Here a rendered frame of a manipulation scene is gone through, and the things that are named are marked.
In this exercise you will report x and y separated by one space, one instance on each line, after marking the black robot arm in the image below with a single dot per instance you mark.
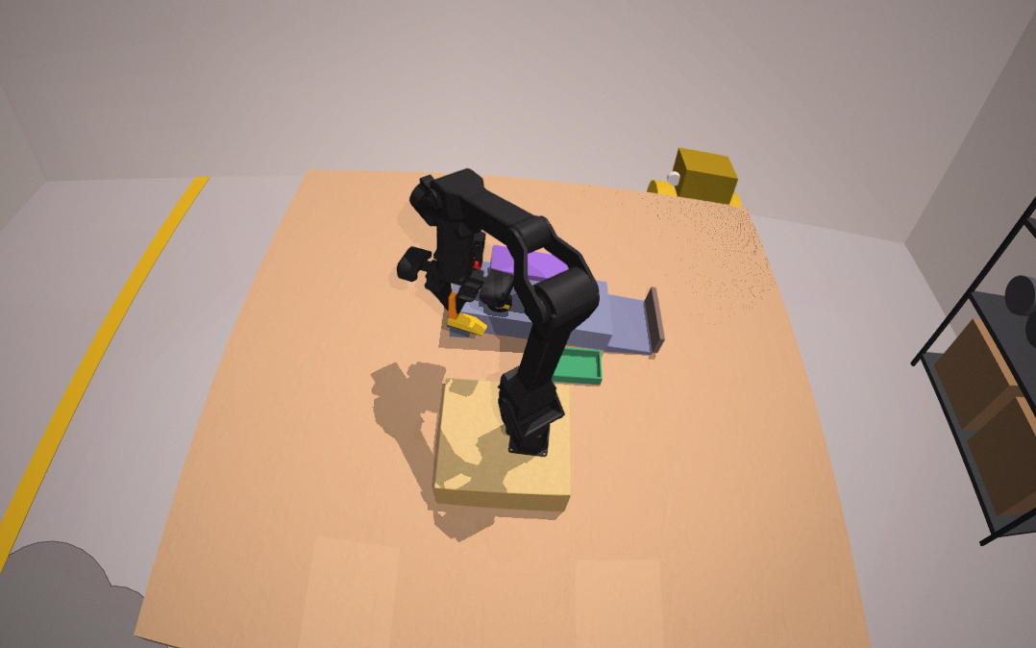
461 208

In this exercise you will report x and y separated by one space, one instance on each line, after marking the purple wheeled trolley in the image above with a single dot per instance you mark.
541 266

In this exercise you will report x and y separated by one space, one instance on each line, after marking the grey ramp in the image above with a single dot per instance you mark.
618 324

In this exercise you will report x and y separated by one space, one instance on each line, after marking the green tray floor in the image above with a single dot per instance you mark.
578 365

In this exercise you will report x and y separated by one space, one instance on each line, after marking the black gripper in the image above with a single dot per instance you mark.
448 268

